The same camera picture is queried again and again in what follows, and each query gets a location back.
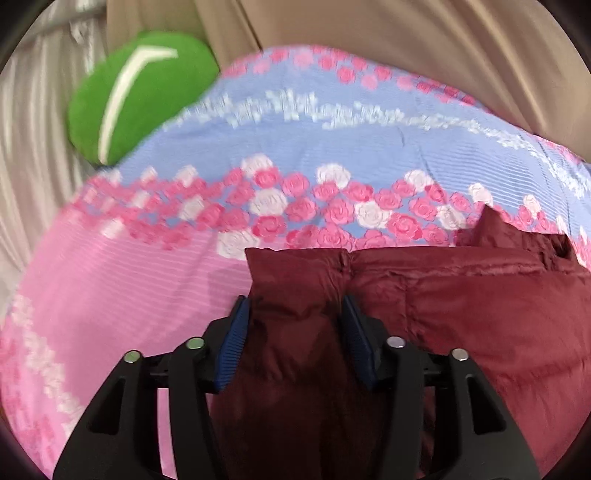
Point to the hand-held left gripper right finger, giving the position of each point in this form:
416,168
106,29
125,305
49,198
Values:
358,344

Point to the green plush cushion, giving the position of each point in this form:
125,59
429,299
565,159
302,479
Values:
147,92

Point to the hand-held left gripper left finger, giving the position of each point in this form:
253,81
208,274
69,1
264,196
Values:
233,344

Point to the maroon puffer jacket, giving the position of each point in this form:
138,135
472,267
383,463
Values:
461,323

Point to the pink blue floral bed sheet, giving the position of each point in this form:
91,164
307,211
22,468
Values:
138,277

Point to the silver satin curtain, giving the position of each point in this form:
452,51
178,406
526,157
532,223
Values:
37,138

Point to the beige cloth backdrop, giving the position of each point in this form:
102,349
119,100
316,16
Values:
369,27

